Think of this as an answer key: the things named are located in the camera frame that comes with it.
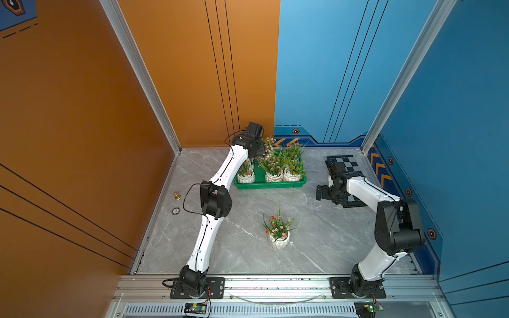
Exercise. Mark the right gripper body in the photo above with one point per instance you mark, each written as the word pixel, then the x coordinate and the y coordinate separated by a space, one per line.
pixel 329 193

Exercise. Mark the orange flower pot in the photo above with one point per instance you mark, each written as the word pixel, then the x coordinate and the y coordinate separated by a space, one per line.
pixel 294 170
pixel 293 152

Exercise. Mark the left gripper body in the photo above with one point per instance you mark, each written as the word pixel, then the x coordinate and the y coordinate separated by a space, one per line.
pixel 260 148

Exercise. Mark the right circuit board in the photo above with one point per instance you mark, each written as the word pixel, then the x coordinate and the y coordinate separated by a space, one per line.
pixel 368 310

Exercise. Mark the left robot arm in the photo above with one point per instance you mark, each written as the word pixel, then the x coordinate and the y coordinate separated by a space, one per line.
pixel 216 203

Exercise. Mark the pink flower pot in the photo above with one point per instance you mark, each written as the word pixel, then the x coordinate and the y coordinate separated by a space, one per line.
pixel 270 149
pixel 272 166
pixel 278 230

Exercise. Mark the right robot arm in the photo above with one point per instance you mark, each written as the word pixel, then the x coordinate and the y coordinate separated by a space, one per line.
pixel 398 227

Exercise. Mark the black white chessboard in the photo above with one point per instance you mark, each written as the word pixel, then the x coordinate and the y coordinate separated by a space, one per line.
pixel 349 161

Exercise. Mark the aluminium front rail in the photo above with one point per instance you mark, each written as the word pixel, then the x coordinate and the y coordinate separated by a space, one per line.
pixel 282 288

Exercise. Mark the green plastic storage tray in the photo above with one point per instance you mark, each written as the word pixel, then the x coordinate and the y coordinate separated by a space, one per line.
pixel 259 174

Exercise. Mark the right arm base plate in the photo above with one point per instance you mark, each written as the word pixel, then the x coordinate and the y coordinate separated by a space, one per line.
pixel 346 288

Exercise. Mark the red flower pot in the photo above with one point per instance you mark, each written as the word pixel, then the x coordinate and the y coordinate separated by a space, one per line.
pixel 246 174

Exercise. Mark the left green circuit board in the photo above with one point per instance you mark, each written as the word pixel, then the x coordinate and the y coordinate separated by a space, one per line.
pixel 195 310

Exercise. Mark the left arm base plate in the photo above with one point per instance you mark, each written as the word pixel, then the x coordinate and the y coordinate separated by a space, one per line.
pixel 212 287

